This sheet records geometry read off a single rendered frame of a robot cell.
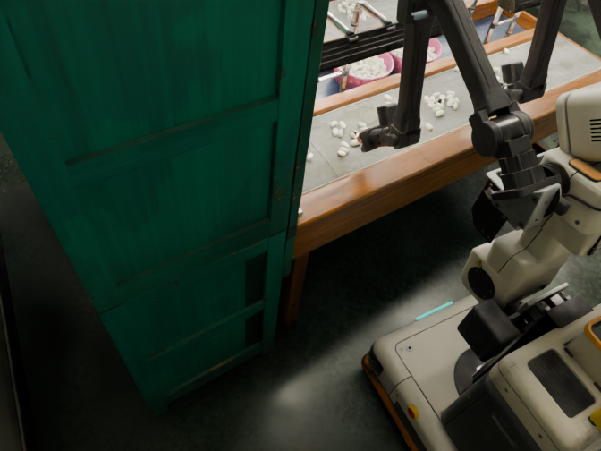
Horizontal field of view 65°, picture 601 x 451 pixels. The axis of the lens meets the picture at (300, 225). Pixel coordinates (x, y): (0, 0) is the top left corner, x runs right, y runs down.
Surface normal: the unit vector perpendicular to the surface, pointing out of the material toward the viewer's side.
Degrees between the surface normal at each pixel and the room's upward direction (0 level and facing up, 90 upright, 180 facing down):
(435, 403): 0
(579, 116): 90
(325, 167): 0
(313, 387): 0
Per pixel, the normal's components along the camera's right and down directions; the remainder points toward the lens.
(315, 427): 0.09, -0.61
